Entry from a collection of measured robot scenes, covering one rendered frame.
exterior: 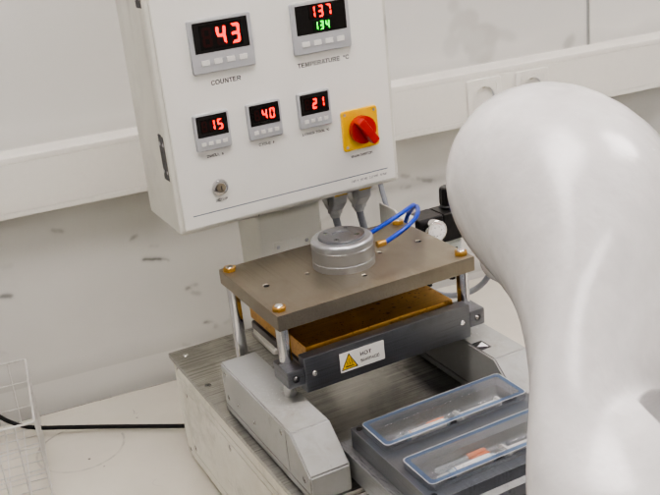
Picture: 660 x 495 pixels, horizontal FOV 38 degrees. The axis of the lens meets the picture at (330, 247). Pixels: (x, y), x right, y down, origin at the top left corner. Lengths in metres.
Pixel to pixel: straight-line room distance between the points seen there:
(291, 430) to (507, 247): 0.74
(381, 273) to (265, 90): 0.28
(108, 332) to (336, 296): 0.69
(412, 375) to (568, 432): 1.00
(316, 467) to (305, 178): 0.42
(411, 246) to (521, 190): 0.89
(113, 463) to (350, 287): 0.58
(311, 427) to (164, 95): 0.44
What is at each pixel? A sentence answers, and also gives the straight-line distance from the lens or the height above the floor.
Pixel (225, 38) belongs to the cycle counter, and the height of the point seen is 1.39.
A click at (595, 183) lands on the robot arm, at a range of 0.36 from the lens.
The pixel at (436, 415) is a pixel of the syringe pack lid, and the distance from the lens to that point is 1.08.
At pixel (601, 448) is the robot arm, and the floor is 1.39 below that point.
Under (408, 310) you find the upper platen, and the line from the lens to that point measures 1.19.
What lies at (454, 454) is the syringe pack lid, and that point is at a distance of 1.02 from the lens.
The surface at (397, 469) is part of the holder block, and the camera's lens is 1.02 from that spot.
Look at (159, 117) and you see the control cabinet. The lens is 1.22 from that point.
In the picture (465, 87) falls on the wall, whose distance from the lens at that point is 1.78.
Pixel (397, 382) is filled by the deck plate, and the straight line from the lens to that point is 1.30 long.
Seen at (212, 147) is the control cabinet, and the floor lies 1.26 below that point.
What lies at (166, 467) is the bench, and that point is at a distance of 1.53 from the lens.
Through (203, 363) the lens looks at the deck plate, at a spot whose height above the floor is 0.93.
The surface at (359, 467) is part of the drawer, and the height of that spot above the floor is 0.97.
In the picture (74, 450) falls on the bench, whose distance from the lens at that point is 1.64.
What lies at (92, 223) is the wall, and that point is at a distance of 1.67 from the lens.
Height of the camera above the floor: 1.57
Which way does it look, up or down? 21 degrees down
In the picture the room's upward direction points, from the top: 6 degrees counter-clockwise
